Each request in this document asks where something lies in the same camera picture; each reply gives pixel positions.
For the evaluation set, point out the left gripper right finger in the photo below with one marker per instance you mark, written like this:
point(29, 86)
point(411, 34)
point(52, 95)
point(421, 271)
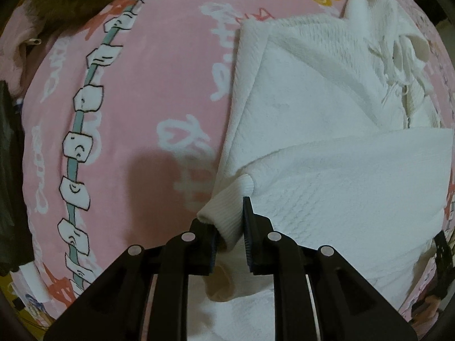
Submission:
point(318, 295)

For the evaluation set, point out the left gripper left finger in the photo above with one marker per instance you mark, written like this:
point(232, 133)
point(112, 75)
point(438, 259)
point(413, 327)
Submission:
point(143, 294)

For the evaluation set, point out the white zip hoodie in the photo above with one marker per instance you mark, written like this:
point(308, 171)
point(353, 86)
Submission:
point(334, 137)

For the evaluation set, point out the dark brown garment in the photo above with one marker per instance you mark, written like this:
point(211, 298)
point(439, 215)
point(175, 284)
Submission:
point(16, 239)

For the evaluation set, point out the pink patterned bed blanket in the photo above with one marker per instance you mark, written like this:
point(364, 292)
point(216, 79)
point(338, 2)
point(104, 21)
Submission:
point(125, 120)

